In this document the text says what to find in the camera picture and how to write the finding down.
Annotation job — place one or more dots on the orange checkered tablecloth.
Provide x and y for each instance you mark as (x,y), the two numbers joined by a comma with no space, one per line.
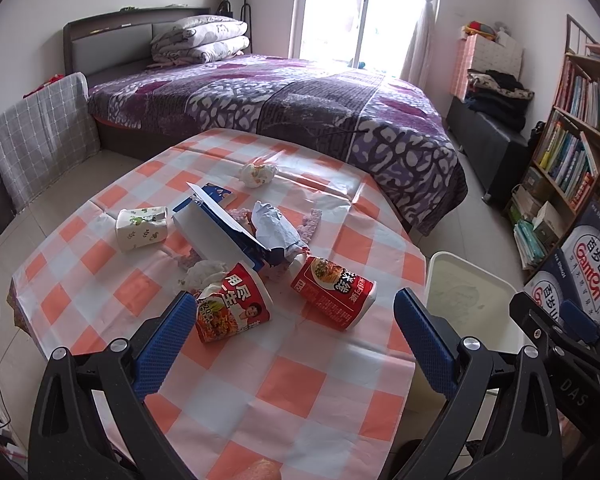
(320,403)

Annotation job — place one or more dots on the crumpled paper ball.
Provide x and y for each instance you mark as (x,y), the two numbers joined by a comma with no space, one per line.
(257,174)

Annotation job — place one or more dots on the blue white carton box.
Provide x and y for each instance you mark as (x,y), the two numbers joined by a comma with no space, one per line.
(213,233)

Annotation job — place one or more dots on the crumpled white tissue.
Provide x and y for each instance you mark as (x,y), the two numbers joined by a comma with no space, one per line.
(202,274)

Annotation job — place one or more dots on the lower Ganten water box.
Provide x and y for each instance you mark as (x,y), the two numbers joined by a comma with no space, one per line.
(552,285)

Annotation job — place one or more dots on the pink lace strip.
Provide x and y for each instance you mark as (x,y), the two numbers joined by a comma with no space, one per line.
(309,224)

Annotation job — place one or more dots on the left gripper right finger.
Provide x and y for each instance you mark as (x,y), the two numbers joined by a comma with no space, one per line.
(522,438)

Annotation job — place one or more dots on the ganten water box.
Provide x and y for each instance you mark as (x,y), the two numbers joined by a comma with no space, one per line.
(581,250)
(552,285)

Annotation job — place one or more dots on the crumpled white blue paper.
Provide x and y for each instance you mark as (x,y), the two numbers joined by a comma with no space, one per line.
(276,234)

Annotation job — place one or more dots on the folded floral quilt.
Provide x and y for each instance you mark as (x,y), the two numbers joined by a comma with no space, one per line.
(199,39)

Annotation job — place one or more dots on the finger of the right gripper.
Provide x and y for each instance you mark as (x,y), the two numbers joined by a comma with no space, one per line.
(535,327)
(577,324)

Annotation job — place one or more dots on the window frame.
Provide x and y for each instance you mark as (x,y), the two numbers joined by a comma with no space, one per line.
(368,34)

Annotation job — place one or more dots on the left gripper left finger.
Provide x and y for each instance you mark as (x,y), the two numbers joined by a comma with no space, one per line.
(90,418)

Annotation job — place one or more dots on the red instant noodle cup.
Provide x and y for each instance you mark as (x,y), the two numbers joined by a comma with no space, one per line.
(342,295)

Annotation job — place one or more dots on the upper Ganten water box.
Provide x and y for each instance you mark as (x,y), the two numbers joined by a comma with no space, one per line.
(581,250)

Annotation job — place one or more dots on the torn red noodle cup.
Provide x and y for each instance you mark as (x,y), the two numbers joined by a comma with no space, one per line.
(238,303)

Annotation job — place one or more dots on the pile of clothes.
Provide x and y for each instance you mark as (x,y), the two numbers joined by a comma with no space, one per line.
(500,96)

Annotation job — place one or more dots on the white trash bin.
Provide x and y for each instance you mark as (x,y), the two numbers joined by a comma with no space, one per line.
(473,300)

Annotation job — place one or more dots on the white green paper cup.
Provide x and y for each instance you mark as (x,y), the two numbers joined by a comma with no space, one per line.
(137,228)

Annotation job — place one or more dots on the purple patterned bedspread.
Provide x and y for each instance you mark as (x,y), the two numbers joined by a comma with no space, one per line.
(380,124)

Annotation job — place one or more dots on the pink white drawer cabinet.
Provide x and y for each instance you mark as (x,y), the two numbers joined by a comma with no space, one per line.
(475,52)

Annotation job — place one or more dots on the wooden bookshelf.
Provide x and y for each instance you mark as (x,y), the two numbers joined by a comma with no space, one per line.
(563,174)

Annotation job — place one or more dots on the black storage bench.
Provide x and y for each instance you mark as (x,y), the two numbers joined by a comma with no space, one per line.
(498,155)

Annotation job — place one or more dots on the white curtain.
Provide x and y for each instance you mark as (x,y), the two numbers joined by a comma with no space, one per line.
(415,67)

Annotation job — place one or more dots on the dark bed headboard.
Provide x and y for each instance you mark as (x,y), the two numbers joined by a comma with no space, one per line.
(102,42)

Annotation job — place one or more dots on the grey plaid covered furniture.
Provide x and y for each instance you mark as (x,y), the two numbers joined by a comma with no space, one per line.
(45,135)

